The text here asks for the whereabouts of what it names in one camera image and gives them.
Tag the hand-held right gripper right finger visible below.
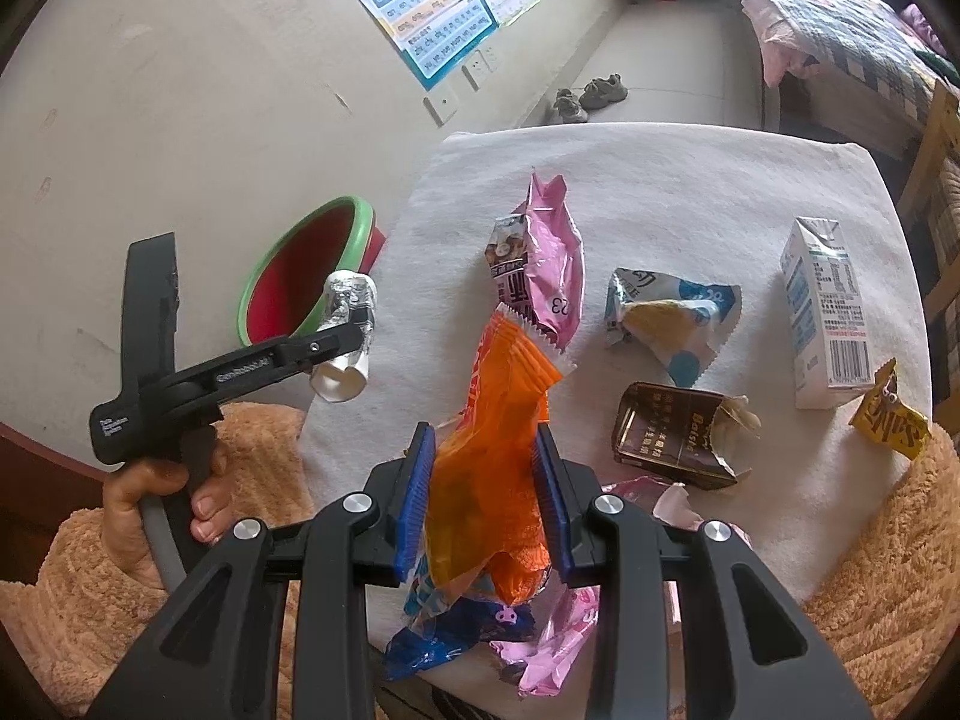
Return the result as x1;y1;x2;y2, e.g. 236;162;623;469
531;422;875;720

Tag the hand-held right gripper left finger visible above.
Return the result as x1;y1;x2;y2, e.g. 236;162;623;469
85;422;438;720

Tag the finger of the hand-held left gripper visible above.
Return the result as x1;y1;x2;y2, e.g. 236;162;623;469
172;321;370;407

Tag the orange snack wrapper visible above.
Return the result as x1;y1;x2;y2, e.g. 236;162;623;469
424;304;578;608

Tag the red bin with green rim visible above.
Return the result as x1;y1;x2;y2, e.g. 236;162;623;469
236;195;389;347

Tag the silver foil wrapper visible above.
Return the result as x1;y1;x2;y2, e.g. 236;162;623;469
309;270;377;406

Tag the brown wrapper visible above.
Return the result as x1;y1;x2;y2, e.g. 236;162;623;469
611;381;762;492

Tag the white milk carton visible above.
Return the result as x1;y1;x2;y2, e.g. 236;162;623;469
778;216;878;412

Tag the person's left hand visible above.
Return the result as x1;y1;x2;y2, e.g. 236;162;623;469
101;439;233;590

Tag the blue crumpled wrapper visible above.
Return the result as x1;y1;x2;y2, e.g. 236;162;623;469
382;540;537;683

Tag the shiny pink foil wrapper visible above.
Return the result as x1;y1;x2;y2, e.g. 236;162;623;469
487;585;605;698

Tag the dark brown wooden furniture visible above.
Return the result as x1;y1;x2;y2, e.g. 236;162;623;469
0;420;106;586

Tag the white and blue wrapper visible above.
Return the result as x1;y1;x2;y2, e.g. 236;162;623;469
604;266;743;389

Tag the pink snack wrapper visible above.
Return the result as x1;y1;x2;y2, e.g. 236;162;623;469
484;171;586;352

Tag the peach fuzzy blanket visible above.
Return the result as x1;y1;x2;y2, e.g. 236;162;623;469
0;401;960;720

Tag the white cloth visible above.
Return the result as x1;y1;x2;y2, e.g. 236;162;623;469
296;124;935;720

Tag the yellow snack wrapper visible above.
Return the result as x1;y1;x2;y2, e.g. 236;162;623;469
847;356;932;462

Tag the wooden chair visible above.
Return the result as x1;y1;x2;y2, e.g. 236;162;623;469
896;79;960;316

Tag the pink bed sheet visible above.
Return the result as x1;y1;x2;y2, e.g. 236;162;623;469
731;0;826;87

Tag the blue striped wall poster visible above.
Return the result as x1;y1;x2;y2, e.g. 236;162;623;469
311;0;500;91

